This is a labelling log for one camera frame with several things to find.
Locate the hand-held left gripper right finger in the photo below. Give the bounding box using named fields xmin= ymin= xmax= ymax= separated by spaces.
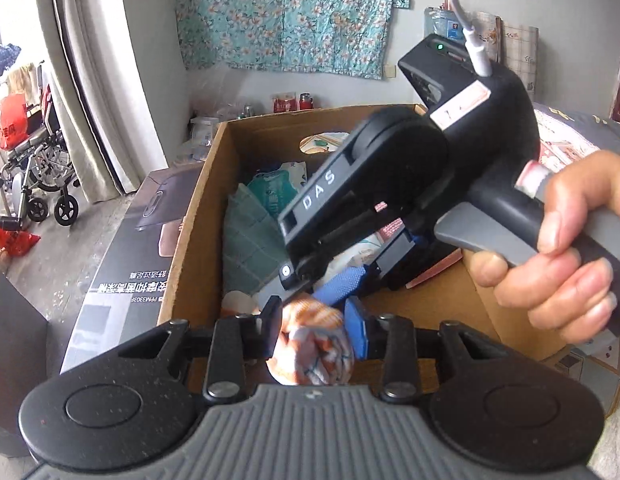
xmin=344 ymin=296 xmax=511 ymax=405

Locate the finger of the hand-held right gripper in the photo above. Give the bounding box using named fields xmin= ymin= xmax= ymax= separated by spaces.
xmin=367 ymin=217 xmax=431 ymax=291
xmin=257 ymin=255 xmax=321 ymax=311

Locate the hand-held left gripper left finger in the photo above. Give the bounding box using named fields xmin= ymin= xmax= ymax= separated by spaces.
xmin=117 ymin=296 xmax=283 ymax=405

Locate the orange white sock bundle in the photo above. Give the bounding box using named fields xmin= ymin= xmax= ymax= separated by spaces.
xmin=267 ymin=295 xmax=356 ymax=386

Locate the blue knitted cloth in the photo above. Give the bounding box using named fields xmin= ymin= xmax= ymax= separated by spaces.
xmin=312 ymin=265 xmax=368 ymax=306

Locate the light teal towel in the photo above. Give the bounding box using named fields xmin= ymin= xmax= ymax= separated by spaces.
xmin=222 ymin=185 xmax=291 ymax=306

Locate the blue wipes packet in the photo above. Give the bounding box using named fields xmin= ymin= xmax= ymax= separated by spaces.
xmin=247 ymin=160 xmax=308 ymax=221

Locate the brown cardboard box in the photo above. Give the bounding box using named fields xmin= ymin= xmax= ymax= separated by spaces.
xmin=157 ymin=104 xmax=566 ymax=391

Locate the person's right hand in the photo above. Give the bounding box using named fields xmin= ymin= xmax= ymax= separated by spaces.
xmin=470 ymin=149 xmax=620 ymax=346

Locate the blue water bottle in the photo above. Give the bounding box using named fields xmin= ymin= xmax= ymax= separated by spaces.
xmin=422 ymin=7 xmax=471 ymax=43

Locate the floral patterned roll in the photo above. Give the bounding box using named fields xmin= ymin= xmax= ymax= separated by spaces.
xmin=477 ymin=10 xmax=503 ymax=61

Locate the black printed carton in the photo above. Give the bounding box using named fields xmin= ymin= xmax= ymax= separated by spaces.
xmin=60 ymin=167 xmax=206 ymax=376

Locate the clear plastic bag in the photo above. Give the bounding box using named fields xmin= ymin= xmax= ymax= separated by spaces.
xmin=190 ymin=115 xmax=226 ymax=161

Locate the grey folded quilt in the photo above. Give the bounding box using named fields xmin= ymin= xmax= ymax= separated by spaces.
xmin=532 ymin=102 xmax=620 ymax=161

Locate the fruit print tablecloth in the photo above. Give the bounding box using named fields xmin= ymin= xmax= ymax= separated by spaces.
xmin=555 ymin=330 xmax=620 ymax=421

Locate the wheelchair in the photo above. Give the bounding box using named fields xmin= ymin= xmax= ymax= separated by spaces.
xmin=0 ymin=60 xmax=81 ymax=226

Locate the beige curtain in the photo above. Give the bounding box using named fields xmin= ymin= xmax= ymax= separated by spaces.
xmin=32 ymin=0 xmax=191 ymax=196

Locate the red bag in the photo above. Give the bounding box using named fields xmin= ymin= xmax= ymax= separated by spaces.
xmin=0 ymin=92 xmax=28 ymax=151

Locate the teal floral wall cloth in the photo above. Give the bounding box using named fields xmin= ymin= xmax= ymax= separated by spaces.
xmin=176 ymin=0 xmax=410 ymax=80

